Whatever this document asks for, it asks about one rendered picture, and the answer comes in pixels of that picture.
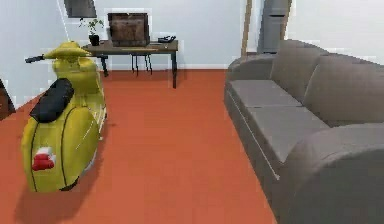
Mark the dark brown furniture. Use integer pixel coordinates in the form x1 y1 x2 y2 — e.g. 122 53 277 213
0 78 16 122

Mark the dark wooden table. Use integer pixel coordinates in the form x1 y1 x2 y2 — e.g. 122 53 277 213
81 39 180 90

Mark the small black object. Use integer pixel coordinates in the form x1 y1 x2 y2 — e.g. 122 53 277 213
157 35 177 44

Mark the house plant in black pot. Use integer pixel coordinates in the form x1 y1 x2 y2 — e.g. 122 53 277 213
78 17 105 47

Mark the grey room door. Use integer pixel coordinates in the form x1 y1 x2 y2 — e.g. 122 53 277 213
257 0 290 54

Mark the brown wooden chest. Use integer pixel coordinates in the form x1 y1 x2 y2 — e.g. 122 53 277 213
107 12 151 48

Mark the dark framed picture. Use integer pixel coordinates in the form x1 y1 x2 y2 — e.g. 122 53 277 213
63 0 98 19

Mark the grey sofa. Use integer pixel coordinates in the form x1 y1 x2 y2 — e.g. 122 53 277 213
223 39 384 224

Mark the yellow motor scooter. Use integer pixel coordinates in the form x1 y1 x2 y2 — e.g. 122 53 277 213
20 40 108 194

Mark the black stool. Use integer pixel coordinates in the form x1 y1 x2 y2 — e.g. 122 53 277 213
130 54 154 76

